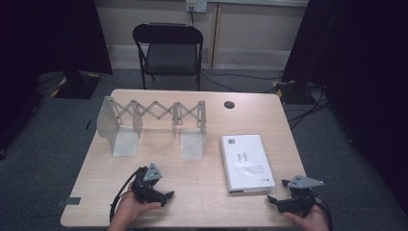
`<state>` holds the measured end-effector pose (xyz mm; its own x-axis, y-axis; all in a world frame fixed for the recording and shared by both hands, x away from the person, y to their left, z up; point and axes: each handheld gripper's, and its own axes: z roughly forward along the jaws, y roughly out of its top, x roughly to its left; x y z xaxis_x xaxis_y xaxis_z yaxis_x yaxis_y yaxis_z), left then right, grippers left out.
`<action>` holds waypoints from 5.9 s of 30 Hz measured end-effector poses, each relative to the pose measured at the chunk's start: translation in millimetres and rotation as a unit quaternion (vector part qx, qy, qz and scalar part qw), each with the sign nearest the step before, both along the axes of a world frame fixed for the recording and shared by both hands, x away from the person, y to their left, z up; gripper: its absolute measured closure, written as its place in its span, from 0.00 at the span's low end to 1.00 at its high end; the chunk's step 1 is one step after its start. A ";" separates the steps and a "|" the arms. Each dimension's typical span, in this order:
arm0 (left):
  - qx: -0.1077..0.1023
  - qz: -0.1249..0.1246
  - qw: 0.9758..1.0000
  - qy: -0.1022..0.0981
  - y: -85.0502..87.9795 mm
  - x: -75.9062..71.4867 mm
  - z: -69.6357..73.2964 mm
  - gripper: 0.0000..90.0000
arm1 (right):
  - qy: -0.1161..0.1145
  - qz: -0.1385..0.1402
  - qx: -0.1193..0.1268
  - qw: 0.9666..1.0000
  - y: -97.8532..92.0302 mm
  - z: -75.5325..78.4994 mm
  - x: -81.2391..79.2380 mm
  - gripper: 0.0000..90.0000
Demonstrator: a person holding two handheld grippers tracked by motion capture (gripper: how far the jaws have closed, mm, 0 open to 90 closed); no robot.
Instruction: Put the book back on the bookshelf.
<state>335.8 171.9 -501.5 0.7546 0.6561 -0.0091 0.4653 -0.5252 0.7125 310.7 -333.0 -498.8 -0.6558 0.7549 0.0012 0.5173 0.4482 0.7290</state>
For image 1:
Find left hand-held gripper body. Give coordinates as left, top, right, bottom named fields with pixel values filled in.
left=130, top=162, right=168, bottom=207

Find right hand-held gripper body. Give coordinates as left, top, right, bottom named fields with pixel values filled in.
left=275, top=174, right=324, bottom=215

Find white book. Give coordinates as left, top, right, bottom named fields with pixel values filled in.
left=219, top=134, right=276, bottom=194

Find white expandable metal book rack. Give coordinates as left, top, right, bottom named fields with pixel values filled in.
left=96, top=95, right=207, bottom=161

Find person's right hand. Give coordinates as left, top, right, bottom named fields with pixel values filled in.
left=283, top=205, right=330, bottom=231

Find person's left hand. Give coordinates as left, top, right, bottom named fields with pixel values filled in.
left=110, top=183, right=163, bottom=226

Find grey tape strip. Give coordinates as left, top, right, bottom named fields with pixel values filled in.
left=55, top=196, right=82, bottom=208

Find black stand base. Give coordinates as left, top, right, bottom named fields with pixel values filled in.
left=50, top=70, right=103, bottom=100
left=272, top=78, right=318, bottom=106

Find black folding chair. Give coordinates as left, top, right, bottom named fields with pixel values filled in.
left=132, top=22, right=204, bottom=91

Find black curtain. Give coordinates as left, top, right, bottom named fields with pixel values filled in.
left=0, top=0, right=114, bottom=152
left=281, top=0, right=408, bottom=215

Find left hand-held gripper black cable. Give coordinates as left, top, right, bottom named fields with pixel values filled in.
left=109, top=167, right=144, bottom=224

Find hand-held gripper black cable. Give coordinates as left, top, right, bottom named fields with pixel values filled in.
left=109, top=167, right=144, bottom=224
left=316, top=194, right=335, bottom=231

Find right hand-held gripper black cable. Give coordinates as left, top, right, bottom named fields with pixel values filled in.
left=316, top=194, right=335, bottom=231

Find black floor cable bundle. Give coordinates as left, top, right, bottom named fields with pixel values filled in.
left=286, top=86, right=331, bottom=130

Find white wall socket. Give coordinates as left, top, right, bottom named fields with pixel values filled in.
left=186, top=0, right=208, bottom=13

